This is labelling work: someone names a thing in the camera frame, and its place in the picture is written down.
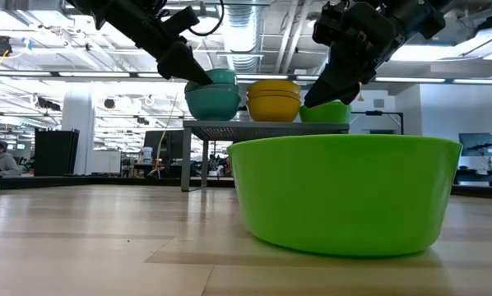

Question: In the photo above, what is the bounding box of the white cabinet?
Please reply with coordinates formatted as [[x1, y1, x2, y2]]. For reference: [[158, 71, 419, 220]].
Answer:
[[90, 150, 123, 175]]

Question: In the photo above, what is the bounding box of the black ceiling device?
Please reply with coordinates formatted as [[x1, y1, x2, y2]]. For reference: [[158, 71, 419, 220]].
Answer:
[[0, 35, 13, 58]]

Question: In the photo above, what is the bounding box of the white pillar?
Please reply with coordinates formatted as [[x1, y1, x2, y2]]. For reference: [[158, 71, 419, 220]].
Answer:
[[62, 81, 96, 176]]

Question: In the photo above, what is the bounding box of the black cabinet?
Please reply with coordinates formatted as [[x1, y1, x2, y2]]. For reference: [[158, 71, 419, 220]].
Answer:
[[34, 128, 81, 177]]

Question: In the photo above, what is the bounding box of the yellow lemon-patterned bowl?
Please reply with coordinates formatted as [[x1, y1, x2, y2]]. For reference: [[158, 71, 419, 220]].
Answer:
[[248, 80, 301, 94], [247, 89, 302, 100], [246, 96, 303, 123]]

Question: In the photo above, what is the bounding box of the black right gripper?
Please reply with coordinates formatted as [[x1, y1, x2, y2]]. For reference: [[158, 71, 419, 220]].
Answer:
[[303, 2, 403, 109]]

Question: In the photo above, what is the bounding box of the blue-lit computer monitor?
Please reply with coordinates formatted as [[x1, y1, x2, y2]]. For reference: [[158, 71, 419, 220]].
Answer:
[[458, 132, 492, 157]]

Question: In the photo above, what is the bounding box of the long ceiling light strip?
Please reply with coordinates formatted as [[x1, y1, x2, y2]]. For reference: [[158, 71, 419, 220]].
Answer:
[[0, 70, 492, 86]]

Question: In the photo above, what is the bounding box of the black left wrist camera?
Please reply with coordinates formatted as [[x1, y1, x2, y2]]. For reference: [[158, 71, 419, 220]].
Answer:
[[161, 6, 201, 40]]

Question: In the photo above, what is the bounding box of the silver ventilation duct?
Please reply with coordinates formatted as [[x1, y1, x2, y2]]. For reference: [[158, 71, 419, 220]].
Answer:
[[217, 0, 260, 83]]

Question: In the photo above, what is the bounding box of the green bowl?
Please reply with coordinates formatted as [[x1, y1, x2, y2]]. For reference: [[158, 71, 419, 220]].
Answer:
[[227, 134, 463, 258], [299, 100, 353, 124]]

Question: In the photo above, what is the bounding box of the black metal frame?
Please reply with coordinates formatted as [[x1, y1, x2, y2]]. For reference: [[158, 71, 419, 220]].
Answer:
[[350, 110, 405, 136]]

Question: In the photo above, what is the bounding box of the dark computer monitor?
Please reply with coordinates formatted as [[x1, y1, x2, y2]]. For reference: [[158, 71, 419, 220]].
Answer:
[[142, 130, 185, 178]]

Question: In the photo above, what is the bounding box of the teal bowl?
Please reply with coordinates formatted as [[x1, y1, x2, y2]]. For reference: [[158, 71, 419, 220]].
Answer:
[[183, 68, 241, 95], [184, 86, 242, 122]]

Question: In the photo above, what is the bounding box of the black table frame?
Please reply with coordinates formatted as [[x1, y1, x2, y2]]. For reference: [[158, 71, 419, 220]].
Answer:
[[0, 175, 492, 201]]

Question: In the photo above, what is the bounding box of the black cable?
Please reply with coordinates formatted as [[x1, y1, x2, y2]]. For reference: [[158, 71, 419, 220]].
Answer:
[[188, 0, 225, 37]]

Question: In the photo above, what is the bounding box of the person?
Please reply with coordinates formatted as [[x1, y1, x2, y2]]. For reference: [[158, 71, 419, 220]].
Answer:
[[0, 140, 21, 177]]

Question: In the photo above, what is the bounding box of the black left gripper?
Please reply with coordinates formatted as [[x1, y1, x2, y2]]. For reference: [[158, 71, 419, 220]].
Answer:
[[101, 3, 213, 86]]

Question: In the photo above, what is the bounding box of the grey metal rack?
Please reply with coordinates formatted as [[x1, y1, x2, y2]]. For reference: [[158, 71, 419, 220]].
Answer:
[[181, 120, 350, 193]]

